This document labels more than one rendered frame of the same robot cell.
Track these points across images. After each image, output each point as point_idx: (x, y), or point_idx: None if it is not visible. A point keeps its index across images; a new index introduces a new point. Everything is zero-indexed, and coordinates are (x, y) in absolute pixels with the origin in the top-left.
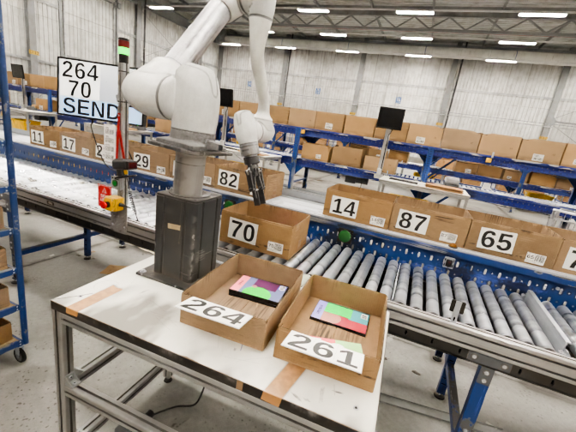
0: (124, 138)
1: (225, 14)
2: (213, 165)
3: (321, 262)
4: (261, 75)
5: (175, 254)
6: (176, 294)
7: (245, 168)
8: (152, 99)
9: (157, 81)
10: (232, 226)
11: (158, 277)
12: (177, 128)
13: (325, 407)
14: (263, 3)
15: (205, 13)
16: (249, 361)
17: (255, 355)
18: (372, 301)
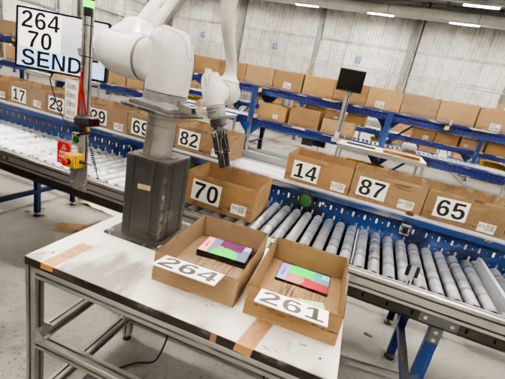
0: (86, 94)
1: None
2: None
3: (282, 225)
4: (230, 37)
5: (143, 213)
6: (145, 253)
7: (205, 128)
8: (125, 59)
9: (131, 41)
10: (195, 188)
11: (126, 236)
12: (151, 89)
13: (292, 357)
14: None
15: None
16: (221, 316)
17: (225, 310)
18: (333, 264)
